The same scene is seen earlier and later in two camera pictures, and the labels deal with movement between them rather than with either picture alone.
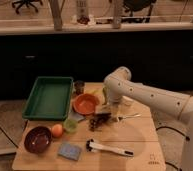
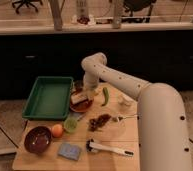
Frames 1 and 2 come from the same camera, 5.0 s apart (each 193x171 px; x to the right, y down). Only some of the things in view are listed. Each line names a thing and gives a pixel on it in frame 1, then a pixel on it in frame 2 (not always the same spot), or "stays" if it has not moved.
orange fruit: [57, 130] stays
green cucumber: [104, 92] stays
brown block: [103, 114] to [77, 98]
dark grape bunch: [99, 120] stays
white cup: [126, 101] stays
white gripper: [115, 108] to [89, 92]
